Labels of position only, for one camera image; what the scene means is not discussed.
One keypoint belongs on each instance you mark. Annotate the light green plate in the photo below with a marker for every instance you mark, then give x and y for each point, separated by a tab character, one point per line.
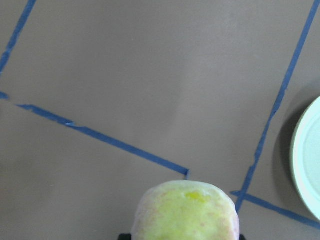
305	158

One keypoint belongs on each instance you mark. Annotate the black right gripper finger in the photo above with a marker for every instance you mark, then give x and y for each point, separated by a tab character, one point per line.
125	236

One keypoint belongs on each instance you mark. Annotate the pale yellow-pink peach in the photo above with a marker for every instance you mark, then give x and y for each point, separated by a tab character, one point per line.
185	210

